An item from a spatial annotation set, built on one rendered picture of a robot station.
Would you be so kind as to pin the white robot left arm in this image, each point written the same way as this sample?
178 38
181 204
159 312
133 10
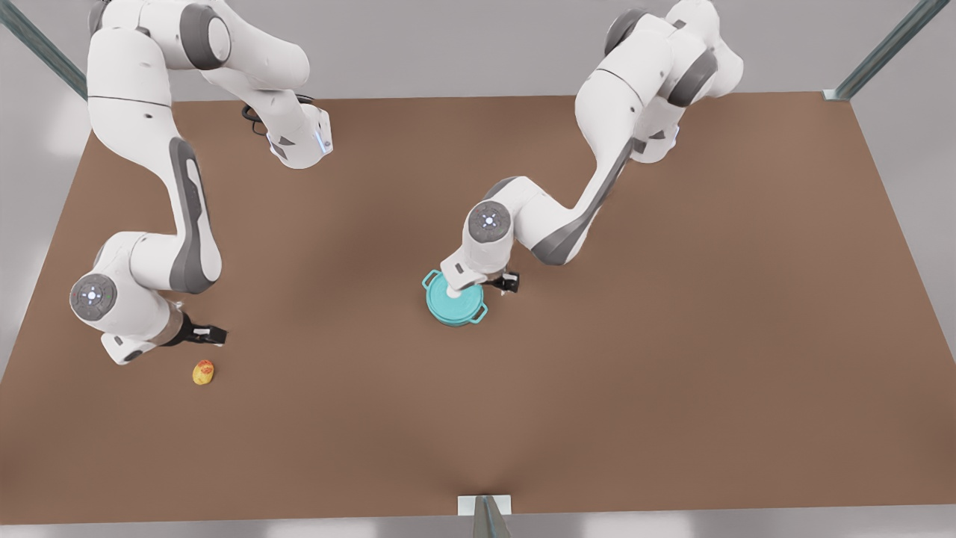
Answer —
627 90

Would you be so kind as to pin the teal pot lid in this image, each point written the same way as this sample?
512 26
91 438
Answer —
457 300

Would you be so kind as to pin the yellow potato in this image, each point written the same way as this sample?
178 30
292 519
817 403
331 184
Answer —
203 371

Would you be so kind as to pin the teal pot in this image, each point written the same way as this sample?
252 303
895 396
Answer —
455 302

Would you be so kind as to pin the silver frame post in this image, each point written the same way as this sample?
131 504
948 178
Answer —
881 52
45 48
485 515

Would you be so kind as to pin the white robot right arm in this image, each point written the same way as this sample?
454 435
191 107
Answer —
127 97

